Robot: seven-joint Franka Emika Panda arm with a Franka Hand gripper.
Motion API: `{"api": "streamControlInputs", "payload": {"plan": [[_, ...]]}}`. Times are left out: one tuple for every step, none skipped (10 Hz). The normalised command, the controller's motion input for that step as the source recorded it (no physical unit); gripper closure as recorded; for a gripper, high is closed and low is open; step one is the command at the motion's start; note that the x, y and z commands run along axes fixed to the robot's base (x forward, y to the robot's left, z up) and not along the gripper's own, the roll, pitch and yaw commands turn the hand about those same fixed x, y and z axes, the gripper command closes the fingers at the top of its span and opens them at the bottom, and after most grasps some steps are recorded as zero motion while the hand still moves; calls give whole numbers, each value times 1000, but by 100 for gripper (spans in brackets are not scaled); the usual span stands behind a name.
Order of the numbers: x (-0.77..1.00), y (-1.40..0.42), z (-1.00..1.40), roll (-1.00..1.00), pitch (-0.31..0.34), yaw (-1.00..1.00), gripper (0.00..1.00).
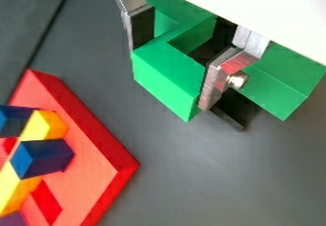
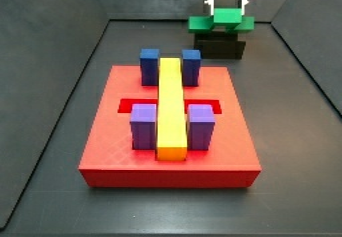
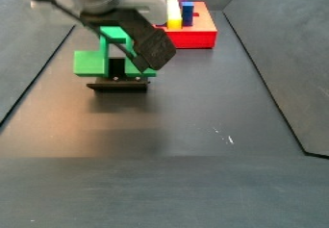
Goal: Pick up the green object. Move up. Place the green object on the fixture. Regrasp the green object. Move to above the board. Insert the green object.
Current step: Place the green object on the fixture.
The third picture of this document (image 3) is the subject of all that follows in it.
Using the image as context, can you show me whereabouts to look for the black camera cable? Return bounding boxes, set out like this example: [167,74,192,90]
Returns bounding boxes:
[18,0,86,26]

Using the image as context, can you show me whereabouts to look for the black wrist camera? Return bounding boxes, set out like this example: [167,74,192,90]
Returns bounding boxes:
[80,9,176,72]

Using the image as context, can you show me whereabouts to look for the green U-shaped block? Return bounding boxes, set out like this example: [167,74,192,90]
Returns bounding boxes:
[73,26,156,78]

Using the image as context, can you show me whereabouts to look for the black angled fixture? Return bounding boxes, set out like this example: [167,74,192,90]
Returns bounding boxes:
[85,59,148,92]

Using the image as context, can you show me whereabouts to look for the yellow long block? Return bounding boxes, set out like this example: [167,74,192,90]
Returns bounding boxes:
[167,0,181,30]

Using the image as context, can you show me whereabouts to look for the dark blue block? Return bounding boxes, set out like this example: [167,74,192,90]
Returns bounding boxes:
[180,2,193,26]

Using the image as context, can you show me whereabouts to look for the red base board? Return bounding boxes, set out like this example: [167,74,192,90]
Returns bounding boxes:
[160,2,217,49]

